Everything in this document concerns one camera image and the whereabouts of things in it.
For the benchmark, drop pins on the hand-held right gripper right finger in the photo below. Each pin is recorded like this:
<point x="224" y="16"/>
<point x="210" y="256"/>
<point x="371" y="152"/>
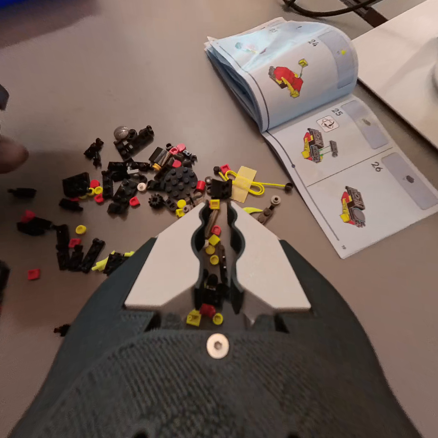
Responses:
<point x="270" y="273"/>

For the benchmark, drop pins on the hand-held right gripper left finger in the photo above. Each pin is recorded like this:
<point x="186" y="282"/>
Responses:
<point x="160" y="273"/>

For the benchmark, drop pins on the small yellow square lego brick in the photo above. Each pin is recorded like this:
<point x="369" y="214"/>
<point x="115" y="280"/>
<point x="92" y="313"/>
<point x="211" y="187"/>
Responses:
<point x="214" y="204"/>

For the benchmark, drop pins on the black lego gear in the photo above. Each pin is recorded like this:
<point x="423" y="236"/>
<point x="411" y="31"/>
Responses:
<point x="156" y="200"/>

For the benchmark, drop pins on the pile of lego pieces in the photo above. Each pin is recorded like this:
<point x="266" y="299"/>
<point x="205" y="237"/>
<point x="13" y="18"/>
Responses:
<point x="119" y="195"/>

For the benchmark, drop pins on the black round lego plate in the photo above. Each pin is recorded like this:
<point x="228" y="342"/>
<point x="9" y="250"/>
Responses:
<point x="181" y="181"/>

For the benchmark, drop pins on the grey round lego dome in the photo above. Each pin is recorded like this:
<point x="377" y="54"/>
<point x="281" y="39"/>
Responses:
<point x="121" y="132"/>

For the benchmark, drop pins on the lego instruction booklet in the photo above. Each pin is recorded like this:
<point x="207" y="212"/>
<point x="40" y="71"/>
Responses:
<point x="308" y="85"/>

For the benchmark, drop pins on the person's left hand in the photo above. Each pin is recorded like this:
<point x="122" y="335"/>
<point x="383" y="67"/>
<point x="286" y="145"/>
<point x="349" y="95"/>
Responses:
<point x="13" y="157"/>

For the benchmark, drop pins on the white flat box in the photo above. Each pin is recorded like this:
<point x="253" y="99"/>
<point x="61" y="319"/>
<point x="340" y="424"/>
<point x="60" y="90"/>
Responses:
<point x="393" y="68"/>

